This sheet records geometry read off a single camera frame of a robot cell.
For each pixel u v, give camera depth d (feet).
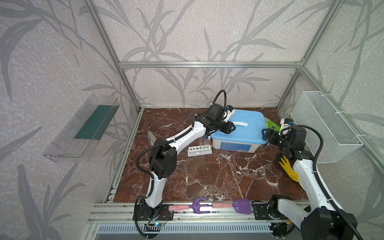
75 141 2.12
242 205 2.51
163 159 1.66
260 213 2.39
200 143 2.99
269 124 3.53
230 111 2.53
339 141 1.92
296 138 1.93
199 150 3.03
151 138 3.34
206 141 2.86
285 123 2.32
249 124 2.91
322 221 1.24
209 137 2.77
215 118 2.23
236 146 2.93
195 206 2.43
